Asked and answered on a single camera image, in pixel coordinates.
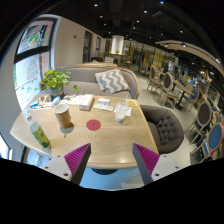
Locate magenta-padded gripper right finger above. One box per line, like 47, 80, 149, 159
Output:
132, 143, 183, 186

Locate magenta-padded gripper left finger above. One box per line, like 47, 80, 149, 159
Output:
42, 143, 92, 186

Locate clear green-labelled drink bottle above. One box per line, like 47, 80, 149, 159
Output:
26, 113, 52, 150

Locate grey tufted armchair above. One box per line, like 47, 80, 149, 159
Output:
139, 104, 185, 155

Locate tan lettered mug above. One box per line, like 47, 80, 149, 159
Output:
53, 103, 75, 131

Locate flat round red coaster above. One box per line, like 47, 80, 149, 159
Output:
85, 119, 102, 132

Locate group of dining chairs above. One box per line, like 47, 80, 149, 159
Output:
144, 63, 224, 163

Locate light blue small box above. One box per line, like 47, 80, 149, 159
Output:
51, 96, 62, 108

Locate brown cardboard stand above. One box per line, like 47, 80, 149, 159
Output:
38, 94, 53, 108

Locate clear plastic cup with straw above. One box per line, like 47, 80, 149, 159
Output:
114, 94, 132, 123

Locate white tissue box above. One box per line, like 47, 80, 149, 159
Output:
78, 94, 95, 111

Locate yellow square card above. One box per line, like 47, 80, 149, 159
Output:
125, 98, 138, 107

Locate white leaflet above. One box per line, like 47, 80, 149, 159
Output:
93, 103, 115, 112

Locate white and blue packet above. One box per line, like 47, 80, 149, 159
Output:
97, 97, 111, 106

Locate green potted plant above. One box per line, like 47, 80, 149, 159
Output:
39, 67, 79, 98

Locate grey upholstered sofa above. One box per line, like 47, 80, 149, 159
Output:
39, 64, 141, 100

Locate grey chevron pillow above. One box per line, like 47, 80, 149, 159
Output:
94, 69, 130, 94

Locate colourful food poster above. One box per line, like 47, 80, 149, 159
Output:
16, 18, 58, 56

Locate ceiling spot lights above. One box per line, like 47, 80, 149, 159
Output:
93, 0, 222, 64

